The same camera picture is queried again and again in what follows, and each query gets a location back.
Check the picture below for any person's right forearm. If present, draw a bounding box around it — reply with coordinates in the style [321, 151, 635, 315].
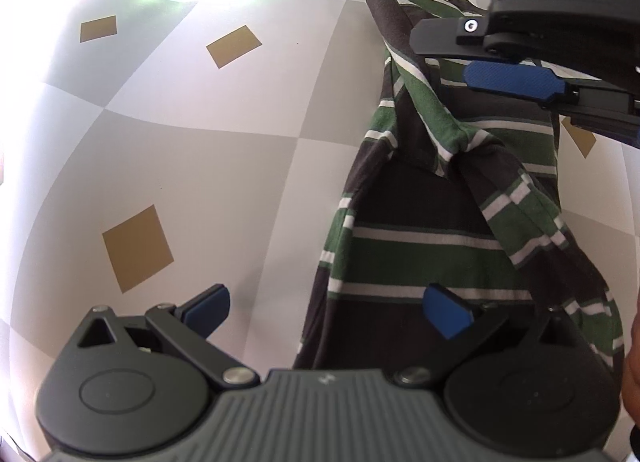
[622, 287, 640, 423]

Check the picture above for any grey white diamond tablecloth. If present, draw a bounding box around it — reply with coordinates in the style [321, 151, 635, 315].
[0, 0, 640, 462]

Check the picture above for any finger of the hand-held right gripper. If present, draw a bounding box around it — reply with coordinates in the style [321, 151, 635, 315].
[409, 16, 543, 61]
[462, 60, 640, 147]

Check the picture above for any green brown striped t-shirt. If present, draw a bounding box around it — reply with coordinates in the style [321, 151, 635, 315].
[292, 0, 628, 373]

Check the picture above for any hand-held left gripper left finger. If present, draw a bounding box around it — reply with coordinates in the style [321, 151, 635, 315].
[75, 283, 261, 389]

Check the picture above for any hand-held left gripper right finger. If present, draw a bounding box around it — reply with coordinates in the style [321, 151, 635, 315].
[395, 283, 591, 388]

